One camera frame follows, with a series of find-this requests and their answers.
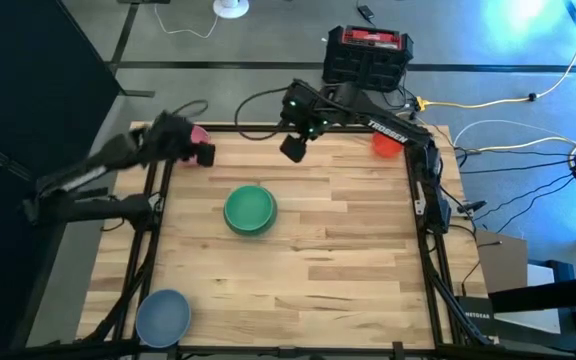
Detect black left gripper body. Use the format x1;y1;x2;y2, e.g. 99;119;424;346
140;110;200;164

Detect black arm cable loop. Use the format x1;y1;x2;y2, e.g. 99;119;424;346
171;99;211;122
233;85;295;143

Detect white fan base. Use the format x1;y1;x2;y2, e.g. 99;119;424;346
212;0;251;20

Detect dark blue partition panels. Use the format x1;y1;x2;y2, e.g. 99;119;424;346
0;122;499;360

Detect black floor cable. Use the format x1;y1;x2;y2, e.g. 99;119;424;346
470;172;576;222
459;158;576;176

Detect thin white cable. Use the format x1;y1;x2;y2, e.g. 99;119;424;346
153;3;220;41

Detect black Netgear box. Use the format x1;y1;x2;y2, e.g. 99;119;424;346
454;295;501;344

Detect orange bowl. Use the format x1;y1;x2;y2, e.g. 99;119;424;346
371;130;405;160

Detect blue bowl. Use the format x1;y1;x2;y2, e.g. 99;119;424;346
135;288;192;349

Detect green bowl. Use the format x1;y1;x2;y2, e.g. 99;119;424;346
223;184;278;237

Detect dark blue partition curtain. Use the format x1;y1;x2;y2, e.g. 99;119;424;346
0;0;123;360

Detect black plug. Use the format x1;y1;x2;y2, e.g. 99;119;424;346
456;199;488;216

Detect yellow extension cable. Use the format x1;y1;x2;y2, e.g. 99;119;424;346
414;0;576;112

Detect red and black toolbox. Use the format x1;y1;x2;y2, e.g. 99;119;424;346
321;24;415;93

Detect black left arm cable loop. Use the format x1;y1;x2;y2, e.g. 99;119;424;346
171;99;211;122

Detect white box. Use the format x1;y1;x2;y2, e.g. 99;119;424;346
508;261;563;335

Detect black power adapter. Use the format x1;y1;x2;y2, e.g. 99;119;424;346
356;3;377;23

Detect pink bowl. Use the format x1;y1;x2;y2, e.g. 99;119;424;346
177;124;213;166

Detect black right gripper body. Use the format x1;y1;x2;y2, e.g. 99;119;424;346
279;78;337;140

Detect white power cable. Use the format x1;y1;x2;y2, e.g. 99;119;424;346
451;118;576;155
465;130;576;157

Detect black right arm cable loop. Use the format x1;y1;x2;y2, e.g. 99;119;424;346
233;85;295;143

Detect brown cardboard box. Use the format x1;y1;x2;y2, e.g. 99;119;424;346
474;229;530;294

